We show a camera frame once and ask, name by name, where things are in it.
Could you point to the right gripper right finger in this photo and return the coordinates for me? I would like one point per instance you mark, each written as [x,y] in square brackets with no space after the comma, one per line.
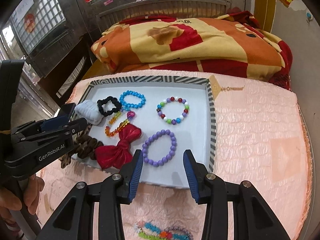
[252,216]

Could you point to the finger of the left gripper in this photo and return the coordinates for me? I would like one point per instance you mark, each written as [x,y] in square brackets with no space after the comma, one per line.
[74,127]
[36,127]

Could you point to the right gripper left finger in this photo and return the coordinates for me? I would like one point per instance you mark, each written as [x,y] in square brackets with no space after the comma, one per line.
[73,218]

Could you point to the light blue fluffy scrunchie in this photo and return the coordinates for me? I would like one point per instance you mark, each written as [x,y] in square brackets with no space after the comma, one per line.
[89,110]

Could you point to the brown scrunchie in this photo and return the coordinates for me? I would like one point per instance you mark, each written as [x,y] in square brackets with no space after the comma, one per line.
[86,146]

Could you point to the red satin bow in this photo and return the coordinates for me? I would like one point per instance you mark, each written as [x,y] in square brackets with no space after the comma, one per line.
[117,155]

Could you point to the black smartphone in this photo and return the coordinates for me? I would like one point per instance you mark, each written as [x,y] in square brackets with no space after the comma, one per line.
[66,110]

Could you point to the dark wooden chair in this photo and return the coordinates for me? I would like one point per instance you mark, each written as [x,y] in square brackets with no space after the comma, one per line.
[63,70]

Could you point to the pink quilted bed cover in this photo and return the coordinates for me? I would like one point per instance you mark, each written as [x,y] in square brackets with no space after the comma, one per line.
[261,137]

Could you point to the striped shallow box tray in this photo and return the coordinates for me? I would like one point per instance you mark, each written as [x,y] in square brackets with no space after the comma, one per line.
[197,132]

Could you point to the orange yellow folded blanket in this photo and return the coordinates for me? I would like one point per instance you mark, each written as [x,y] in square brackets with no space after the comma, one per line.
[231,44]

